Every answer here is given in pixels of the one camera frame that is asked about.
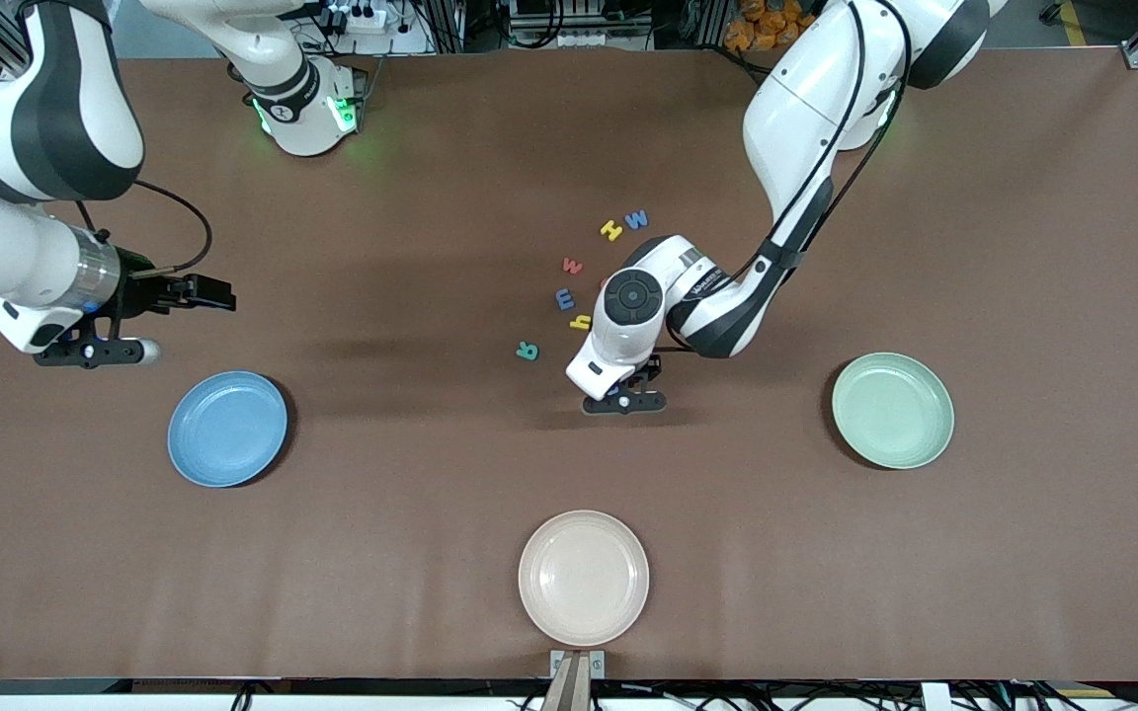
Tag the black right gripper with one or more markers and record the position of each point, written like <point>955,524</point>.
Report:
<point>141,294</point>

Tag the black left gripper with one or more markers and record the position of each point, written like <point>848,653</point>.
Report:
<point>653,372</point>

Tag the blue foam lowercase m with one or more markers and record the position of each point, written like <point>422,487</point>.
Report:
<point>565,298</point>

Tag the pink foam letter w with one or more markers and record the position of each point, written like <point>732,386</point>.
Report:
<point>573,265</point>

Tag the yellow foam letter H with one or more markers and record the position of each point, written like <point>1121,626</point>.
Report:
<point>611,230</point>

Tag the blue foam uppercase M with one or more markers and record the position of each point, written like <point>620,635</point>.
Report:
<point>636,219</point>

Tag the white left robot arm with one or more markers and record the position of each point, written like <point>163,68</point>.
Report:
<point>806,99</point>

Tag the yellow foam lowercase h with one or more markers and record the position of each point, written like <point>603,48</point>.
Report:
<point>579,322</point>

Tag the blue plate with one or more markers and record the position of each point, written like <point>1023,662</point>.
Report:
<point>227,429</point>

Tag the beige plate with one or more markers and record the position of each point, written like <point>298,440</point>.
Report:
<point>583,578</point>

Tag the green plate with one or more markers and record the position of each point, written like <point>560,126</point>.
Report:
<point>892,410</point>

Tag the teal foam letter R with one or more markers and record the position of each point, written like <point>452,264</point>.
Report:
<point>528,350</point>

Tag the white power strip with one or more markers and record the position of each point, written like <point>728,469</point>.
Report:
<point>364,18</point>

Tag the orange snack bag pile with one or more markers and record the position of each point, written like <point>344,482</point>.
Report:
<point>767,28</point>

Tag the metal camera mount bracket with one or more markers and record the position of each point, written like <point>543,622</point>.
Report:
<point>577,681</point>

